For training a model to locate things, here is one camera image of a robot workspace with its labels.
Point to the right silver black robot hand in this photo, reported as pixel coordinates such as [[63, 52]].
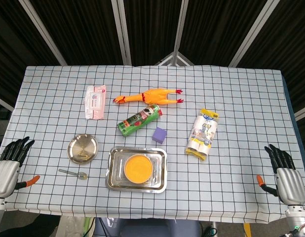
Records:
[[292, 185]]

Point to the pink wet wipes pack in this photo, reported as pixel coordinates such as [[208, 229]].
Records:
[[95, 101]]

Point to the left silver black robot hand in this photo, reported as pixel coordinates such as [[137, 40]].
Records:
[[5, 176]]

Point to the green Pringles can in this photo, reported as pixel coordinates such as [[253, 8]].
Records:
[[139, 121]]

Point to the yellow white roll bag pack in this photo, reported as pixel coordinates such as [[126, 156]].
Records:
[[202, 133]]

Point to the rectangular steel tray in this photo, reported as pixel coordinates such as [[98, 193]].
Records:
[[115, 172]]

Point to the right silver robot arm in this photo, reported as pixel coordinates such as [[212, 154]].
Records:
[[298, 219]]

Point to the black folding screen partition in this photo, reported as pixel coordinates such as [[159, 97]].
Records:
[[88, 29]]

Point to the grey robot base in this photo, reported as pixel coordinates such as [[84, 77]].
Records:
[[147, 228]]

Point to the yellow strip under table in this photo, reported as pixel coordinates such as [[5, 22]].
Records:
[[246, 230]]

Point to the round steel plate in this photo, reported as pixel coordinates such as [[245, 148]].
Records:
[[82, 148]]

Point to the bowl of orange powder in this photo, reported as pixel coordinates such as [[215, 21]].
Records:
[[138, 168]]

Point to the purple foam cube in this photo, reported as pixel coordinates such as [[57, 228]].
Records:
[[159, 135]]

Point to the yellow rubber chicken toy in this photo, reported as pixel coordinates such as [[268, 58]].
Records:
[[152, 96]]

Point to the metal screen foot frame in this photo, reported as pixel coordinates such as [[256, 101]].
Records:
[[176, 58]]

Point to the small silver spoon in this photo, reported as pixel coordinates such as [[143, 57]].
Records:
[[81, 175]]

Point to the blue checkered tablecloth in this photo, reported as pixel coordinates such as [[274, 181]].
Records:
[[229, 98]]

